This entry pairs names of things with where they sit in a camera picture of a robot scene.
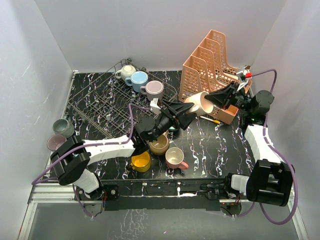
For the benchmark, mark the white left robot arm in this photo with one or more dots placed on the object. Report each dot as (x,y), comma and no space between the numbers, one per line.
(71,160)

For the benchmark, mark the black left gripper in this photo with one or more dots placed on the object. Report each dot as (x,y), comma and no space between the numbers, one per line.
(183,120)

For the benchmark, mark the grey wire dish rack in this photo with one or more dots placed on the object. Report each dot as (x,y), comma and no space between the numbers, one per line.
(98,104)

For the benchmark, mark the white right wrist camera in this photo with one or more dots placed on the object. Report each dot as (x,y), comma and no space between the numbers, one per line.
(241,75)

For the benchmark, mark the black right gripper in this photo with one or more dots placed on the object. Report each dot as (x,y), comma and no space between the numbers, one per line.
(220,98)

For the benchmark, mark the mauve pink mug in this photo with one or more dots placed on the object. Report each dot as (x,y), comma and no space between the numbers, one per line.
(55,141)

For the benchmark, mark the yellow mug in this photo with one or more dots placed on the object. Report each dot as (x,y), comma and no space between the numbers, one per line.
(141,163)

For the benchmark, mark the pink mug white inside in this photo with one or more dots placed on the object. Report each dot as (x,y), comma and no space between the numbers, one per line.
(174,158)

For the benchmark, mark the white yellow marker pen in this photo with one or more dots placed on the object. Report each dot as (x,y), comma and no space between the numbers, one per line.
(211,120)

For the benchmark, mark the peach plastic file organizer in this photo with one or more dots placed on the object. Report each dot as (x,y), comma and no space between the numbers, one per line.
(207,68)

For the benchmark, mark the white speckled ceramic mug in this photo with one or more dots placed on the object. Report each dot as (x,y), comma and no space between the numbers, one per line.
(125,72)

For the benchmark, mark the light blue textured mug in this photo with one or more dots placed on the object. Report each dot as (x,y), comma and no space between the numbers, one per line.
(137,80)

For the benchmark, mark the lilac ceramic mug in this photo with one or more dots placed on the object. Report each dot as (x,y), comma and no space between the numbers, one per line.
(153,90)

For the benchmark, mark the tan brown mug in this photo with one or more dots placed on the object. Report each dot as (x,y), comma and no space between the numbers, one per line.
(159,146)

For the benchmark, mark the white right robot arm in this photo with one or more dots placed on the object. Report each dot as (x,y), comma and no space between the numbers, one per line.
(271,179)

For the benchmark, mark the grey green mug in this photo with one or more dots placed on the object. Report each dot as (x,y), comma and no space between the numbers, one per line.
(63,127)

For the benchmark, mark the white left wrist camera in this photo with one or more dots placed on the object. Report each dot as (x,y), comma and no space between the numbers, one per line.
(154,106)

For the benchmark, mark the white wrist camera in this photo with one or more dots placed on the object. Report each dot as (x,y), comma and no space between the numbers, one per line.
(241,75)
(154,106)

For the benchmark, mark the cream pink speckled mug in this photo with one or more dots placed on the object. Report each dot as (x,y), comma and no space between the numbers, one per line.
(201,105)

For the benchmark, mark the teal green cup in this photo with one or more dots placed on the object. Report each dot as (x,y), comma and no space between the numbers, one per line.
(172,129)

